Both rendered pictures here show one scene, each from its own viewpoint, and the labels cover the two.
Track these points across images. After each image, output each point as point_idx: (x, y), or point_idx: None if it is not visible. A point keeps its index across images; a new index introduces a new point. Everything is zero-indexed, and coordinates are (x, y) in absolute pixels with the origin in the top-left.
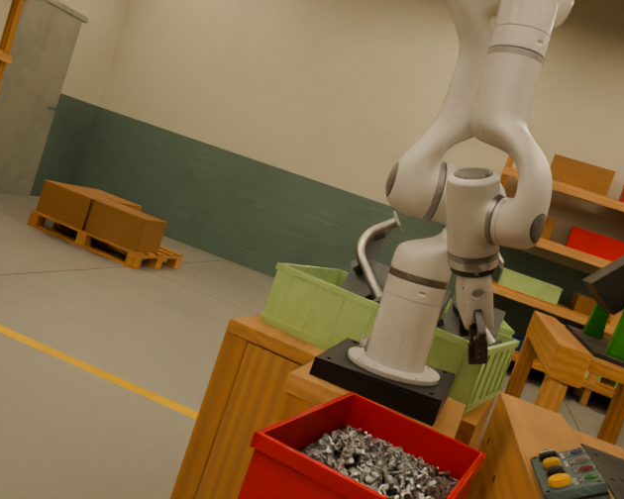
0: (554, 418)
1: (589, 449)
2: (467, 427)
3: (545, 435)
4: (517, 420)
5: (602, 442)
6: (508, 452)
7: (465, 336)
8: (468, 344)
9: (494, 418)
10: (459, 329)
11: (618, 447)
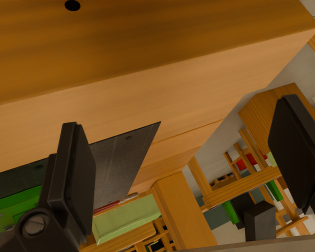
0: (241, 88)
1: (146, 130)
2: None
3: (139, 103)
4: (174, 72)
5: (228, 108)
6: (50, 62)
7: (274, 112)
8: (60, 196)
9: (265, 8)
10: (300, 114)
11: (225, 116)
